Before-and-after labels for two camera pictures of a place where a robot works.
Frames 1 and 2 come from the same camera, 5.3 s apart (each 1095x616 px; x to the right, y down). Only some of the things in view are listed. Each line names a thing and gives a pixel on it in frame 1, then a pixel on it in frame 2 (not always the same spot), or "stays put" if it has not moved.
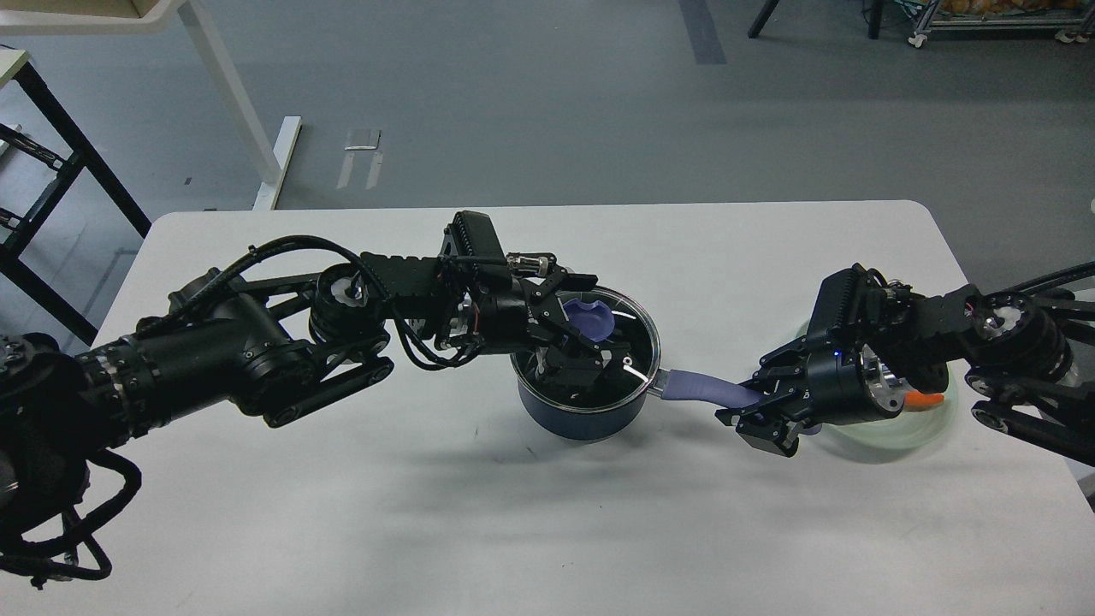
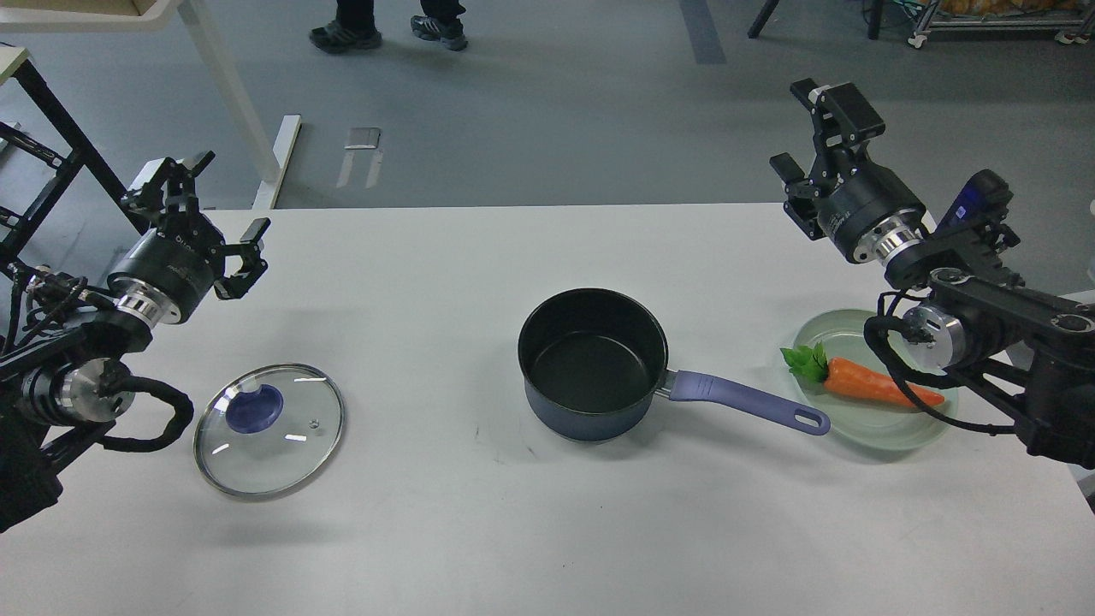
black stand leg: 761,19 stays put
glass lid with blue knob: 605,315 to 268,429
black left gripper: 503,321 to 167,275
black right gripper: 826,378 to 869,212
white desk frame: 274,151 stays put
